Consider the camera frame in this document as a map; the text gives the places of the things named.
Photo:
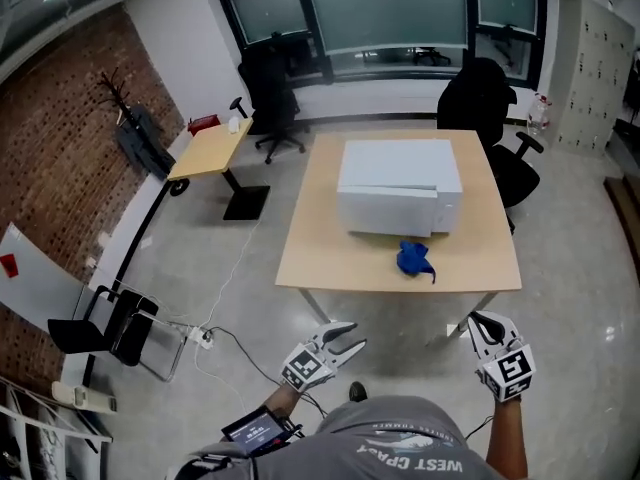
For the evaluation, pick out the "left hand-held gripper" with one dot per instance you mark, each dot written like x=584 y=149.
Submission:
x=306 y=365

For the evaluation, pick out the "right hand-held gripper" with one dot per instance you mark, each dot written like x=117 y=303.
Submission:
x=510 y=370

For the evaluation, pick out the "blue cloth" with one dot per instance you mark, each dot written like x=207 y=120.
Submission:
x=410 y=260

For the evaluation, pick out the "person's left forearm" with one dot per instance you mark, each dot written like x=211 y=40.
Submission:
x=282 y=400

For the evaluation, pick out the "person's right forearm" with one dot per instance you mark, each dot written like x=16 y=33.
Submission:
x=507 y=438

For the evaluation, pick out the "black shoe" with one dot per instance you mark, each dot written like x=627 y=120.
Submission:
x=357 y=392

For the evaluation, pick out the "person in grey shirt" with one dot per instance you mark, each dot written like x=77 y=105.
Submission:
x=390 y=443

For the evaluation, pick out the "white power strip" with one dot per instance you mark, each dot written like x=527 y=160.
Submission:
x=202 y=338

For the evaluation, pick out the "black office chair with armrests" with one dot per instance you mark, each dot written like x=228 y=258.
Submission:
x=515 y=178

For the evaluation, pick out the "wooden steps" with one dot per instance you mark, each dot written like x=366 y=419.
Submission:
x=625 y=208

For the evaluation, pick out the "black folding chair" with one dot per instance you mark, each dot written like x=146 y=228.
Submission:
x=125 y=328

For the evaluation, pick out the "black wheel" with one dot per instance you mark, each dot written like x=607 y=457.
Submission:
x=179 y=187

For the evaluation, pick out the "clear water bottle red cap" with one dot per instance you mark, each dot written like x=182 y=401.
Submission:
x=537 y=115

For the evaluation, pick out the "small wooden side table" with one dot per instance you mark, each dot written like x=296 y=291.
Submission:
x=210 y=153

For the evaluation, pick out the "black office chair right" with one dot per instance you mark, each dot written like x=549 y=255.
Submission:
x=475 y=103

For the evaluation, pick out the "white tissue pack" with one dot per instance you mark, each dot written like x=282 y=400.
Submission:
x=234 y=125

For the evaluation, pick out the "black mesh office chair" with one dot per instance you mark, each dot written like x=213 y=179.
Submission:
x=272 y=98

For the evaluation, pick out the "red box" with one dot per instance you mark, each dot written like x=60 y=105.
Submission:
x=204 y=123

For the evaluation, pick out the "beige desktop device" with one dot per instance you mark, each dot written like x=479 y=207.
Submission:
x=82 y=397

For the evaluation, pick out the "dark grey hanging jacket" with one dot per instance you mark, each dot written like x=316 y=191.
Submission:
x=142 y=143

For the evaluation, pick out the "white lockers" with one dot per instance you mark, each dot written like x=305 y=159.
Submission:
x=595 y=68

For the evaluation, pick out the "white board with red sticker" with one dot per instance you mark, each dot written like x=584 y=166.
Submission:
x=40 y=278

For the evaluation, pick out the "large black framed window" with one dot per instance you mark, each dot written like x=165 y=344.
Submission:
x=390 y=13

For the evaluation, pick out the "black coat rack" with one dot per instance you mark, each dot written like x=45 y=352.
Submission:
x=116 y=90

